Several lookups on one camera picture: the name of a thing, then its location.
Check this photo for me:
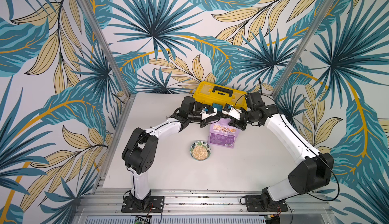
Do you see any purple oats bag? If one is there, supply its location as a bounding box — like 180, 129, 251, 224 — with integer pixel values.
208, 118, 241, 149

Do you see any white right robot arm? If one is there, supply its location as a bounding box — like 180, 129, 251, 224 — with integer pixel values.
222, 92, 334, 207

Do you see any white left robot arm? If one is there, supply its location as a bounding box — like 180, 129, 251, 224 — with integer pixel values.
122, 96, 222, 210

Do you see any green leaf pattern bowl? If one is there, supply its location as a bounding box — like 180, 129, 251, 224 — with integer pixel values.
189, 141, 211, 161

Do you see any yellow and black toolbox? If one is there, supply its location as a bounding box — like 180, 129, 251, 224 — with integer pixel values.
193, 81, 248, 110

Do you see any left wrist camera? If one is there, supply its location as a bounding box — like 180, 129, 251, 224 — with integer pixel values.
200, 106, 217, 120

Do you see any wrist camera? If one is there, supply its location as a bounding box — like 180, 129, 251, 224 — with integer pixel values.
200, 106, 217, 120
222, 104, 242, 120

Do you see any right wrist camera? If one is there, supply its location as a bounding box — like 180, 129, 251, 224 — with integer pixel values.
222, 104, 242, 120

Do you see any aluminium corner post right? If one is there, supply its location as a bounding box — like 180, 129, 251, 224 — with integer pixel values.
271, 0, 335, 98

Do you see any aluminium corner post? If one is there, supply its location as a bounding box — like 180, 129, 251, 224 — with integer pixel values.
77, 0, 131, 100
271, 0, 335, 98

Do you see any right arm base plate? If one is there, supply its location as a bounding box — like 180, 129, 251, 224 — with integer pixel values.
243, 195, 288, 213

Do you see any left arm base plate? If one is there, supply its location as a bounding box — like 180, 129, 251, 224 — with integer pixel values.
121, 196, 165, 213

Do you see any aluminium front rail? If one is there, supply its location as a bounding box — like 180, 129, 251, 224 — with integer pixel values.
72, 188, 337, 224

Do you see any aluminium corner post left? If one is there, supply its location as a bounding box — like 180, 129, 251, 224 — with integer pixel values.
77, 0, 131, 100

